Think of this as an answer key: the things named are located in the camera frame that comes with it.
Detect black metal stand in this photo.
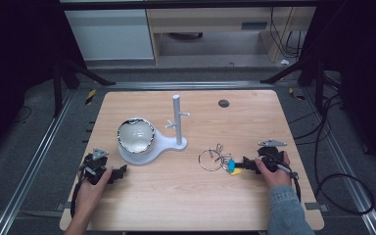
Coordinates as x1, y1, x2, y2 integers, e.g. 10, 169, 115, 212
51, 57, 117, 118
259, 53, 327, 114

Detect person's right hand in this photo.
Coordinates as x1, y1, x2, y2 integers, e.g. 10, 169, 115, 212
254, 151, 294, 190

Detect yellow black tape strip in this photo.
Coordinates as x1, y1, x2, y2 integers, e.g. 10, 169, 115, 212
84, 88, 98, 106
288, 87, 306, 102

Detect white stand with pegs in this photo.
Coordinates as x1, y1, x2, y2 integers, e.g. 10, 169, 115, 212
117, 94, 191, 166

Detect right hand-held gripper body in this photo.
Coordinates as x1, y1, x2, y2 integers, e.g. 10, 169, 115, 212
256, 139, 289, 174

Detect person's left hand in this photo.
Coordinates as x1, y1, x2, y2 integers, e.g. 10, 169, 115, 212
74, 167, 114, 213

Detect black floor cable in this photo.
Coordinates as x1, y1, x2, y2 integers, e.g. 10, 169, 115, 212
288, 76, 376, 215

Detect right hand-held gripper cable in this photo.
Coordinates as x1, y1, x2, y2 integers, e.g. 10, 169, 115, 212
275, 163, 304, 203

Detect white cabinet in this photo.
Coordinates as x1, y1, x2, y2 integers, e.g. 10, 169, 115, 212
64, 8, 155, 62

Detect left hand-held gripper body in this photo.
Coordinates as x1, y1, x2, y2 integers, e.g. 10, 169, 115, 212
81, 148, 113, 186

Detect hand-held gripper cable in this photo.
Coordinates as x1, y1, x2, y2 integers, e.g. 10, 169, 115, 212
70, 162, 90, 218
275, 163, 304, 203

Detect hanging black cables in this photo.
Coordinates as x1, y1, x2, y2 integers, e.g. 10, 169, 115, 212
268, 6, 308, 59

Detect metal key ring with tags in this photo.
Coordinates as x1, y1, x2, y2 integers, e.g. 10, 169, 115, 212
198, 143, 244, 177

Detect left hand-held gripper cable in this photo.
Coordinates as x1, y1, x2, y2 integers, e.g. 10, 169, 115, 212
70, 162, 90, 218

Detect metal floor rail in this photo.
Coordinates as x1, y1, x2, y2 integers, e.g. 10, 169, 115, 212
0, 89, 76, 235
106, 80, 275, 91
302, 89, 376, 235

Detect metal bowl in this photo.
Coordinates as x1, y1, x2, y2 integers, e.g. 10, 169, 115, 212
117, 117, 157, 156

